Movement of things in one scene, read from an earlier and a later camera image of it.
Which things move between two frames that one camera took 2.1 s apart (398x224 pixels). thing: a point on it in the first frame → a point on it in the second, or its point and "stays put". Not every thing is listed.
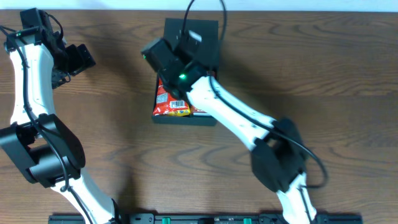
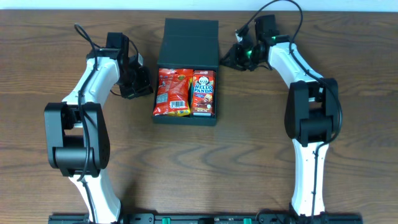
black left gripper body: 74,62 → 136,83
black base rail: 208,218 stays put
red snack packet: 165,104 stays put
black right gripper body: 165,80 → 245,57
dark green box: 208,51 stays put
